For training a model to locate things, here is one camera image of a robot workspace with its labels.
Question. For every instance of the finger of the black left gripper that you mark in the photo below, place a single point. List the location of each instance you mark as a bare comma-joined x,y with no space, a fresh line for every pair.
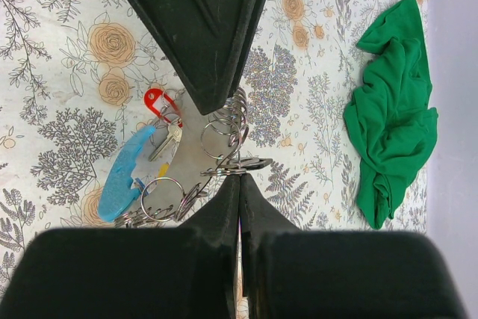
252,27
202,39

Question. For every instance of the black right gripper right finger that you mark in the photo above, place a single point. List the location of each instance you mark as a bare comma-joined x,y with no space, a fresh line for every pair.
290,273

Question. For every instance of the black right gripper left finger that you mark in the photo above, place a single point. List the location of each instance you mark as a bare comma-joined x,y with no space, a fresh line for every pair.
184,272

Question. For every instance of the metal key organizer blue handle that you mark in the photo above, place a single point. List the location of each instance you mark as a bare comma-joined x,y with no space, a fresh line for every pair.
207,142

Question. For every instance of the key with black tag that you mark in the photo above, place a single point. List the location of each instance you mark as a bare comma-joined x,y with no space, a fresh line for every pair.
243,165

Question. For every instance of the key with yellow tag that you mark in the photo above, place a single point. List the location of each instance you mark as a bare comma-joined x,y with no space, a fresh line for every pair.
163,170

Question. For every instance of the red key tag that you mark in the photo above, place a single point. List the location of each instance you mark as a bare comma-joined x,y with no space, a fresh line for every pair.
165,105

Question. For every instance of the silver key on red tag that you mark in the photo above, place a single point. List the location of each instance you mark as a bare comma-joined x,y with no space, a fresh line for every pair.
174,136

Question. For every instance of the green crumpled cloth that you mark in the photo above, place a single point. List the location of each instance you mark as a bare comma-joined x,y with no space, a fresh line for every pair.
388,119

